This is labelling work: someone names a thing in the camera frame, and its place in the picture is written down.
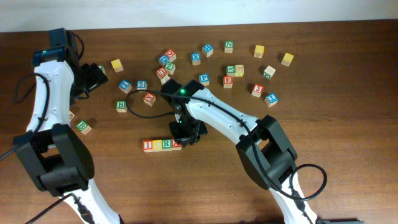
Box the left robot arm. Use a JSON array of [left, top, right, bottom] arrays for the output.
[[13, 28, 123, 223]]

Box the red E block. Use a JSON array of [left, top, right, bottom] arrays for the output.
[[223, 76, 233, 88]]

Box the blue T block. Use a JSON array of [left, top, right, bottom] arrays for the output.
[[118, 80, 132, 93]]

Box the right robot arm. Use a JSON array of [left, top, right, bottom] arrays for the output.
[[161, 79, 318, 223]]

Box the blue 5 block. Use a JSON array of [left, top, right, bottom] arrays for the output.
[[136, 80, 147, 90]]

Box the yellow C block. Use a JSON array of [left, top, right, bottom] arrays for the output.
[[152, 139, 163, 152]]

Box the green B block lower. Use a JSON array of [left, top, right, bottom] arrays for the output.
[[76, 120, 91, 134]]

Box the blue D block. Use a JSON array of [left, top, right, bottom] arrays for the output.
[[159, 54, 170, 66]]

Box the green V block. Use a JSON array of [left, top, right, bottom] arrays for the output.
[[226, 65, 236, 77]]

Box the blue H block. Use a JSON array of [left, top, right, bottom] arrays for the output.
[[202, 44, 214, 57]]

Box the yellow block upper middle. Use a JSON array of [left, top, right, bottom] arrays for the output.
[[254, 45, 265, 58]]

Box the green B block upper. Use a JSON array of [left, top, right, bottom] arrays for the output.
[[116, 101, 127, 113]]

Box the red U block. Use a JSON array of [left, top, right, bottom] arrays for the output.
[[156, 67, 168, 80]]

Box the red A block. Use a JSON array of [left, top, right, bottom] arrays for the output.
[[172, 139, 182, 151]]

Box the blue L block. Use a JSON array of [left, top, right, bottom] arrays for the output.
[[264, 93, 279, 107]]

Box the green R block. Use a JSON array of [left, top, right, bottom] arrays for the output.
[[162, 139, 172, 151]]

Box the plain wood red-edged block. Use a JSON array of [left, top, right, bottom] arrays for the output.
[[160, 75, 170, 85]]

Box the yellow block upper right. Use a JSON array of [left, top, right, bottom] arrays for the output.
[[281, 53, 294, 67]]

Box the red I block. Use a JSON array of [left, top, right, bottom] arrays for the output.
[[143, 140, 154, 152]]

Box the plain wood O block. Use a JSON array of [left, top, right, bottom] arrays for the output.
[[263, 65, 276, 80]]

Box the yellow 8 block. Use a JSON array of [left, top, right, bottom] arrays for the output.
[[235, 65, 244, 77]]

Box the yellow block upper left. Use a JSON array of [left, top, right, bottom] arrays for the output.
[[111, 59, 124, 73]]

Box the red 3 block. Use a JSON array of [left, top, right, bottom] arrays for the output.
[[251, 84, 264, 98]]

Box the green J block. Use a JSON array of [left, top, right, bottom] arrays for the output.
[[98, 65, 106, 75]]

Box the blue P block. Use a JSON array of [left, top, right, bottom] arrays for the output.
[[199, 73, 210, 86]]

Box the green Z block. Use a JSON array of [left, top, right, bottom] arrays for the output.
[[164, 62, 176, 75]]

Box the yellow block far left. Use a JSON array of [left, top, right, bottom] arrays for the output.
[[69, 111, 75, 121]]

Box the red Q block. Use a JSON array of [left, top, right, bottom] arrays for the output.
[[165, 49, 177, 62]]

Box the blue X block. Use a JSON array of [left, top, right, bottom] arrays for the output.
[[191, 52, 201, 65]]

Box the green N block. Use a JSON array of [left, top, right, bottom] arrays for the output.
[[224, 40, 234, 54]]

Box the red Y block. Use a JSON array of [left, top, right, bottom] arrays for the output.
[[143, 92, 156, 106]]

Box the green b block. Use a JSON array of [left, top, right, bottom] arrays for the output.
[[76, 120, 91, 134], [116, 101, 127, 113]]

